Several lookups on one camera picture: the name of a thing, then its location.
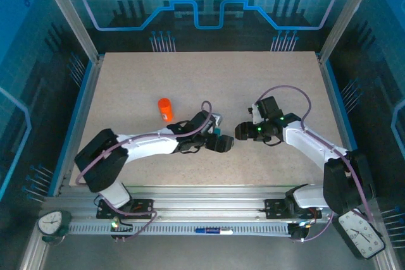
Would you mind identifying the orange pill bottle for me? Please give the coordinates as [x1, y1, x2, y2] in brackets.
[157, 97, 175, 123]

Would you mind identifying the blue white marker pen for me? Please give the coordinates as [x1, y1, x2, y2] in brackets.
[195, 227, 234, 236]

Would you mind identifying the black rectangular clock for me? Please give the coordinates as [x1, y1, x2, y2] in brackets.
[337, 209, 386, 260]

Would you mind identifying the round green clock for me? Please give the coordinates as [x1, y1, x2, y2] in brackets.
[37, 209, 73, 246]

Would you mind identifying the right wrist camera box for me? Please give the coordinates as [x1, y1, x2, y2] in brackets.
[247, 101, 263, 125]

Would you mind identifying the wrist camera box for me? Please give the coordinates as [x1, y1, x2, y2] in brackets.
[247, 101, 263, 125]
[209, 113, 224, 135]

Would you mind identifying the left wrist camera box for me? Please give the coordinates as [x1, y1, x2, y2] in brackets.
[209, 113, 224, 135]

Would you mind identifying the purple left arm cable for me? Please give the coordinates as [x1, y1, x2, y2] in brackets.
[75, 100, 213, 243]

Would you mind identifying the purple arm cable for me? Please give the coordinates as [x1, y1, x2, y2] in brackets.
[258, 85, 374, 242]
[75, 100, 213, 243]

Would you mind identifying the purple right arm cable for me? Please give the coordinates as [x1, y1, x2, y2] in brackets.
[258, 85, 374, 242]

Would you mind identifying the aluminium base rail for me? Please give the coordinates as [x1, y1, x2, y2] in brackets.
[40, 185, 379, 224]

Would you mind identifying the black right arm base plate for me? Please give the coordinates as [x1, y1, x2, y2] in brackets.
[264, 199, 323, 220]

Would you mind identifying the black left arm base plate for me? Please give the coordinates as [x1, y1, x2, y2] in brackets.
[96, 199, 155, 220]

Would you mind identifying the slotted grey cable duct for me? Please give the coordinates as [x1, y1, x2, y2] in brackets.
[67, 221, 294, 237]

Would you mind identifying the aluminium frame post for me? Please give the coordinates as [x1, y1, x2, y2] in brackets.
[317, 0, 383, 63]
[35, 0, 106, 63]

